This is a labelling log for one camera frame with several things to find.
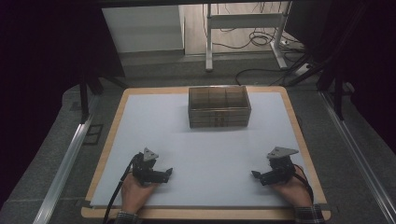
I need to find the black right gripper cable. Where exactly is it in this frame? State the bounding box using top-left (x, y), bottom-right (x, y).
top-left (292, 163), bottom-right (315, 203)

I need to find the dark curtain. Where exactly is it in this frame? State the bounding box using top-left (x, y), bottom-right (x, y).
top-left (285, 0), bottom-right (396, 153)
top-left (0, 0), bottom-right (126, 206)

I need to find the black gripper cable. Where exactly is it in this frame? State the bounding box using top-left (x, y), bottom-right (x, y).
top-left (102, 154), bottom-right (138, 224)
top-left (292, 163), bottom-right (315, 203)

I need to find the white power strip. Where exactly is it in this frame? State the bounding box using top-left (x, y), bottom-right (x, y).
top-left (279, 38), bottom-right (305, 53)

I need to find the white board with wooden frame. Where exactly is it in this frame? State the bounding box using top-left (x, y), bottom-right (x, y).
top-left (89, 91), bottom-right (327, 209)

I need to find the coiled black floor cable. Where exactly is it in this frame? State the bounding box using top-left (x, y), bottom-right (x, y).
top-left (247, 28), bottom-right (276, 49)

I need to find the white cabinet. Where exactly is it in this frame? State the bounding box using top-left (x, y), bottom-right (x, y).
top-left (101, 5), bottom-right (185, 54)

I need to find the aluminium rail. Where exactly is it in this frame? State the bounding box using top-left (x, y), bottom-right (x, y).
top-left (32, 121), bottom-right (93, 224)
top-left (319, 91), bottom-right (396, 224)

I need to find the black metal stand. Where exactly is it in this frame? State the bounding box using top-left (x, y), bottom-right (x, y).
top-left (332, 76), bottom-right (346, 121)
top-left (78, 73), bottom-right (105, 125)

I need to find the person's right hand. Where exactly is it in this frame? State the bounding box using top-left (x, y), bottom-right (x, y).
top-left (269, 165), bottom-right (313, 209)

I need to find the wooden compartment box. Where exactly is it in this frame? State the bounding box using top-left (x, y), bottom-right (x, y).
top-left (188, 85), bottom-right (252, 129)

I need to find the white metal desk frame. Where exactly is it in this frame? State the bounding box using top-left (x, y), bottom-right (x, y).
top-left (205, 2), bottom-right (293, 73)

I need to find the person's left hand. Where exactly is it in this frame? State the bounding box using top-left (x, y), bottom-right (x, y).
top-left (120, 178), bottom-right (160, 216)

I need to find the long black floor cable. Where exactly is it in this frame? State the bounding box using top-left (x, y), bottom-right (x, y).
top-left (234, 66), bottom-right (300, 87)

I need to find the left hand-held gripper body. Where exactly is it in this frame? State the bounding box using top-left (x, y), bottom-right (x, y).
top-left (131, 147), bottom-right (166, 188)

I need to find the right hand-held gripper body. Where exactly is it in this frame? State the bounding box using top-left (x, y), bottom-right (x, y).
top-left (263, 146), bottom-right (300, 187)

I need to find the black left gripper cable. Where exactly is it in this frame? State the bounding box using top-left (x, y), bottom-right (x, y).
top-left (102, 154), bottom-right (138, 224)

